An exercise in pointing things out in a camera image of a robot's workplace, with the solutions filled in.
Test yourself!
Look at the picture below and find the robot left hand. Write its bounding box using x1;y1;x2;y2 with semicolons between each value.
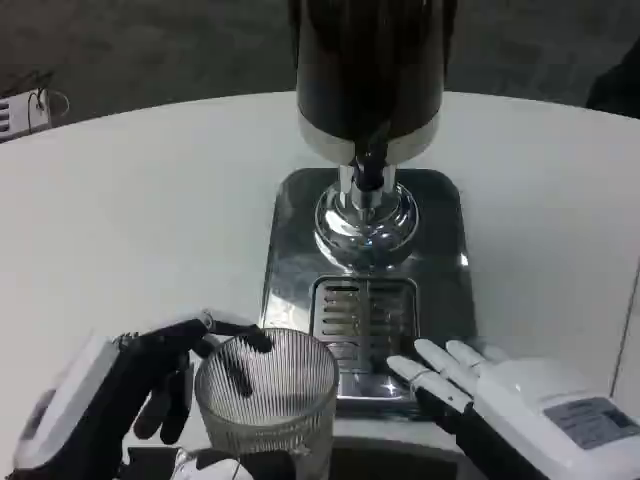
12;309;274;480

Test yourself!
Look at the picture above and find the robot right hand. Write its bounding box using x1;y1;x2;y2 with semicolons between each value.
387;338;640;480

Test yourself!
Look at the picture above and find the clear ribbed glass cup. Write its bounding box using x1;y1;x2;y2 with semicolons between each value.
193;327;340;459

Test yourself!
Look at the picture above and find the steel drip tray base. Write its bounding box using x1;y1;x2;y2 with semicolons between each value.
259;167;476;407

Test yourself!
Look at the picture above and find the slotted steel drip grid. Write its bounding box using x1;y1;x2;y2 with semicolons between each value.
310;275;420;374

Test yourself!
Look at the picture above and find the black dispenser tap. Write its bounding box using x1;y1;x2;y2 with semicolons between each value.
352;122;394;207

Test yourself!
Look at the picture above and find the white box device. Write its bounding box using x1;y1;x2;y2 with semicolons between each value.
0;89;52;136

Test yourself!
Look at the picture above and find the dark bulky object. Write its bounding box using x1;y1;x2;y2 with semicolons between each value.
584;47;640;121

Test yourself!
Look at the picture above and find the black steel drink dispenser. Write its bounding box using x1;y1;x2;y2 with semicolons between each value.
288;0;459;266

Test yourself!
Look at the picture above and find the thin black cable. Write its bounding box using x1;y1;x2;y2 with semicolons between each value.
2;69;71;132

